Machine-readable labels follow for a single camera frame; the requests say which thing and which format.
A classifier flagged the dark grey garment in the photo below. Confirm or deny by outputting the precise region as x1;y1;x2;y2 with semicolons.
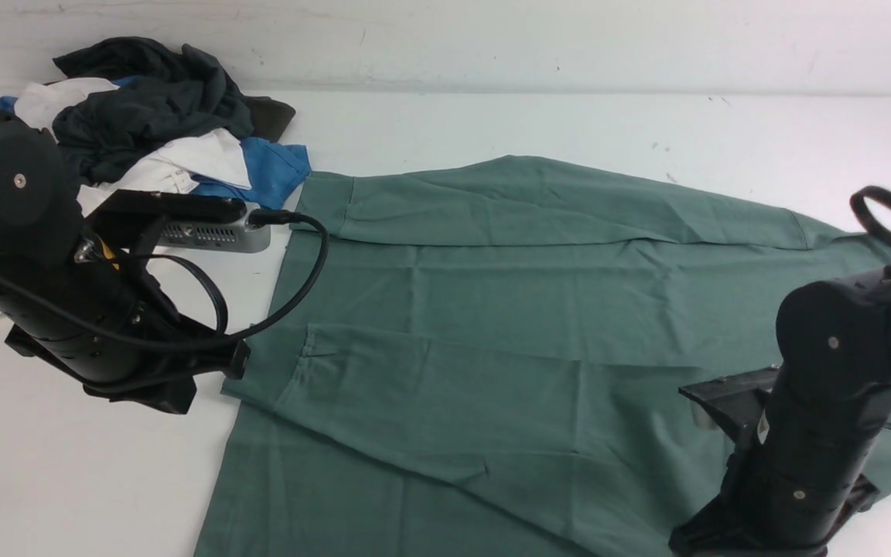
52;36;296;183

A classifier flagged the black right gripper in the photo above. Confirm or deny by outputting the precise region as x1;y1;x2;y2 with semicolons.
668;449;879;556

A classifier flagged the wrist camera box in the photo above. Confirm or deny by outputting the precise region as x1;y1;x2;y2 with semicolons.
87;190;271;254
678;364;781;443

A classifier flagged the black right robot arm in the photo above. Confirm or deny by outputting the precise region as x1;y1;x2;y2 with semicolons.
668;265;891;556

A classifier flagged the green long sleeve shirt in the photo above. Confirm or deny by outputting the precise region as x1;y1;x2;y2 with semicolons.
194;156;891;556

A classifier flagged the black left camera cable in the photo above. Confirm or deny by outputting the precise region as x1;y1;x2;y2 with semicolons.
0;209;330;353

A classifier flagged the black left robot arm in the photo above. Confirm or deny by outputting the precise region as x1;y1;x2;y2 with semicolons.
0;110;250;415

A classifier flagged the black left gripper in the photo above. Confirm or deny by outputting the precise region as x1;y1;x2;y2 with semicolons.
5;295;251;415

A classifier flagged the white garment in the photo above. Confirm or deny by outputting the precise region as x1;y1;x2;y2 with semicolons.
0;77;251;217

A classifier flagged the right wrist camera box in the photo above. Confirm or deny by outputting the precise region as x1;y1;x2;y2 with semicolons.
678;364;781;443

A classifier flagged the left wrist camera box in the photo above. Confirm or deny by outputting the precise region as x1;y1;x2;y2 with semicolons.
87;190;271;254

